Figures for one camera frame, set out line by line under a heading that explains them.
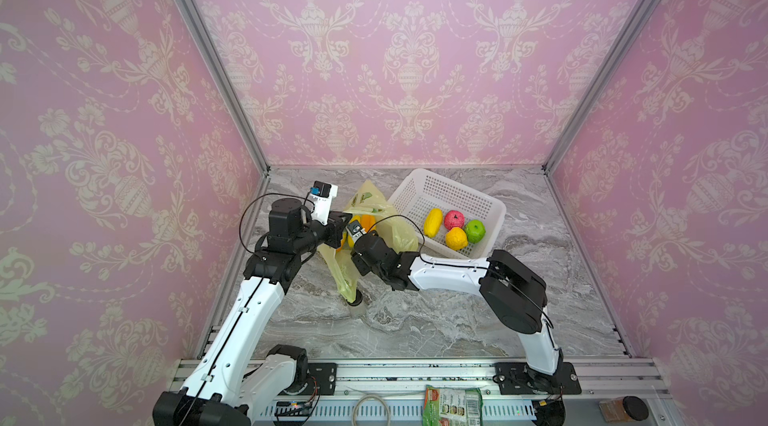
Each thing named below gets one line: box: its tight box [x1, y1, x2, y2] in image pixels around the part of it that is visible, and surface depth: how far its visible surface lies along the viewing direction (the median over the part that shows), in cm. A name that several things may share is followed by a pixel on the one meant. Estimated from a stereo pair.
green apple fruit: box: [466, 219, 487, 244], surface depth 97 cm
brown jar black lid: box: [599, 395, 649, 423], surface depth 65 cm
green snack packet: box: [422, 385, 484, 426], surface depth 71 cm
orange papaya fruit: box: [361, 214, 376, 233], surface depth 81 cm
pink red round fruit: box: [444, 210, 465, 231], surface depth 101 cm
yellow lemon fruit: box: [424, 208, 443, 238], surface depth 101 cm
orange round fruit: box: [446, 227, 469, 251], surface depth 96 cm
